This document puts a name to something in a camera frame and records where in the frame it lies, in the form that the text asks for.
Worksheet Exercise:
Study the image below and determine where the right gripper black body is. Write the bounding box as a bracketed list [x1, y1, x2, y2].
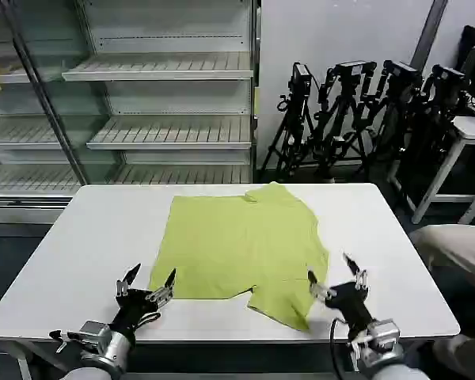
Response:
[323, 281, 376, 332]

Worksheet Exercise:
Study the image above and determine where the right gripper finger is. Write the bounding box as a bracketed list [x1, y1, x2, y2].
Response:
[342, 252, 370, 293]
[306, 269, 338, 300]

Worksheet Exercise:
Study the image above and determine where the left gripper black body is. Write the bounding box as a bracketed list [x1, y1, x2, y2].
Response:
[110, 288, 162, 342]

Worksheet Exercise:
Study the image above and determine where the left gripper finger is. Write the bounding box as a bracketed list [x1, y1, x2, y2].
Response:
[116, 263, 142, 297]
[145, 268, 178, 310]

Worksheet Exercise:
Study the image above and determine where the yellow-green t-shirt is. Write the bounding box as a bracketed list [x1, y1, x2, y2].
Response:
[147, 181, 331, 333]

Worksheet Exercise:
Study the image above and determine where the person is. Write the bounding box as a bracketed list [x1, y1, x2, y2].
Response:
[410, 223, 475, 375]

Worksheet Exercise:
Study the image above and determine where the glass-fronted shelf unit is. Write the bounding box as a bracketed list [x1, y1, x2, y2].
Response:
[0, 0, 89, 225]

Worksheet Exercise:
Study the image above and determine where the small white side table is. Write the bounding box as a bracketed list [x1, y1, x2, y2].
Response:
[386, 113, 475, 226]

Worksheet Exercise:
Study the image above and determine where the white empty display shelf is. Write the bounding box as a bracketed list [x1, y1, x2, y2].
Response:
[61, 0, 259, 187]

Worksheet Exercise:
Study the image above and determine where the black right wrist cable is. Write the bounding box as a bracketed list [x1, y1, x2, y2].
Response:
[329, 315, 348, 380]

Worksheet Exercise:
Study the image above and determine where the black camera tripod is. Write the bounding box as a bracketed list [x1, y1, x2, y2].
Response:
[260, 61, 322, 177]
[313, 60, 378, 184]
[363, 59, 425, 199]

